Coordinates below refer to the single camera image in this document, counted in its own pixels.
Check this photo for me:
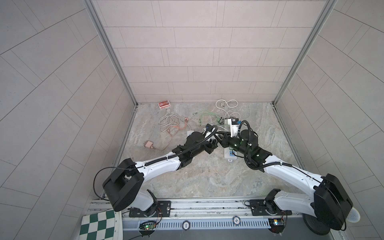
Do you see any white power strip cord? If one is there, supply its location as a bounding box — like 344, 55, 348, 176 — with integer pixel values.
215, 98, 241, 121

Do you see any pink charger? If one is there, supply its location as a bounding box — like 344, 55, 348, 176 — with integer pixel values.
144, 141, 154, 149

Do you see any green cable bundle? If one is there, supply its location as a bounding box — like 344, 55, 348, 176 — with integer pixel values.
191, 110, 226, 127

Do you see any red small box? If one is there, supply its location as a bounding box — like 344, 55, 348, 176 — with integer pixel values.
158, 100, 171, 109

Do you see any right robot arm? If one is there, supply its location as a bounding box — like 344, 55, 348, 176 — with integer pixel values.
215, 121, 361, 236

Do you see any green white checkerboard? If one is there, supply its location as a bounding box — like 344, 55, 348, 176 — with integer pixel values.
79, 210, 123, 240

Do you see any pink cable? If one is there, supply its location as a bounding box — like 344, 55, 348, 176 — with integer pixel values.
151, 116, 190, 151

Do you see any colourful white power strip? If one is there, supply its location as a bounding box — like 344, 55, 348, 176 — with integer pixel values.
224, 148, 238, 162

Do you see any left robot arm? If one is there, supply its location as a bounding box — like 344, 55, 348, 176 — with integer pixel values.
103, 125, 218, 217

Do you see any aluminium rail base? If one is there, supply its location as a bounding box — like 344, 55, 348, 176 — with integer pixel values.
86, 196, 337, 232

